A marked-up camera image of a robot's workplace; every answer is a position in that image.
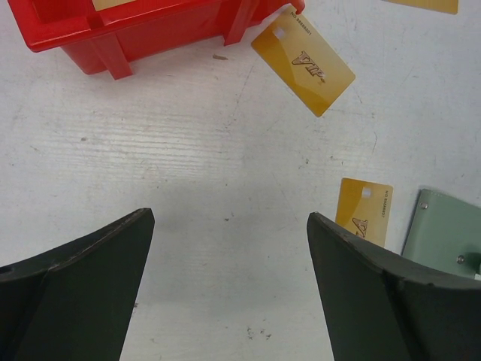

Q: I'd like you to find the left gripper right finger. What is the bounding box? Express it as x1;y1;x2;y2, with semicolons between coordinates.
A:
307;213;480;360

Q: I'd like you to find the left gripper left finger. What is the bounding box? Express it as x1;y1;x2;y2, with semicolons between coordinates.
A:
1;208;155;360

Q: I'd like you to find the gold vip card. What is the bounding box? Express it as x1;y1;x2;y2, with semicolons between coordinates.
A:
335;177;393;247
251;5;355;117

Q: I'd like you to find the gold card inside bin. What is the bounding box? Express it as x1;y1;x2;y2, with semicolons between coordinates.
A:
92;0;134;11

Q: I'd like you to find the gold card with magnetic stripe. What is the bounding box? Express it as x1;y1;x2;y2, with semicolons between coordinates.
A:
385;0;459;15

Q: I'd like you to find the red plastic bin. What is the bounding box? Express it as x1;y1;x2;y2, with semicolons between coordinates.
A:
8;0;287;80

